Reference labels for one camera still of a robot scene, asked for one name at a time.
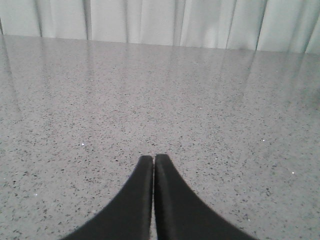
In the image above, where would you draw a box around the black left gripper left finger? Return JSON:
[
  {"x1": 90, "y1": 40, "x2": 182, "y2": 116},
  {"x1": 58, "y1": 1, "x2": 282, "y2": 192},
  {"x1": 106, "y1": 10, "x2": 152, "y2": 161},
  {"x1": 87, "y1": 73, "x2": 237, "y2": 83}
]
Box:
[{"x1": 64, "y1": 155, "x2": 153, "y2": 240}]

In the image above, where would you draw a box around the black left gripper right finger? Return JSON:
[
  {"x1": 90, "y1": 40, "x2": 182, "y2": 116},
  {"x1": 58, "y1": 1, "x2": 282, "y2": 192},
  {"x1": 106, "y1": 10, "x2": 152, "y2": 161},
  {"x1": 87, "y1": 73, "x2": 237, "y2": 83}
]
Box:
[{"x1": 154, "y1": 154, "x2": 252, "y2": 240}]

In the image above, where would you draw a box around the white pleated curtain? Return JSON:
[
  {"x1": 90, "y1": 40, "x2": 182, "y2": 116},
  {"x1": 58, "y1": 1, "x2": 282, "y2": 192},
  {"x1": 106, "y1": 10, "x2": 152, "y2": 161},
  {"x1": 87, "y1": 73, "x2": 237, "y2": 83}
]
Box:
[{"x1": 0, "y1": 0, "x2": 320, "y2": 54}]

